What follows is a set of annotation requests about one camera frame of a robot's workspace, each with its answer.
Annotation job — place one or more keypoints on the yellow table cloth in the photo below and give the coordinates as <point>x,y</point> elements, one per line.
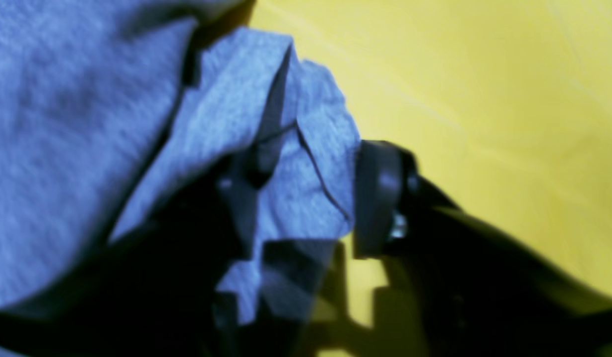
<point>507,105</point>

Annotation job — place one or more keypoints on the grey t-shirt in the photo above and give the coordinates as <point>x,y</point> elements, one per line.
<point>106,109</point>

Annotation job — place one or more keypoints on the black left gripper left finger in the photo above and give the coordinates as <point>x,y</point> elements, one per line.
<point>151,291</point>

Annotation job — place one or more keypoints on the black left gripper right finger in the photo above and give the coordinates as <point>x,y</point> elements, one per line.
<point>481,292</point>

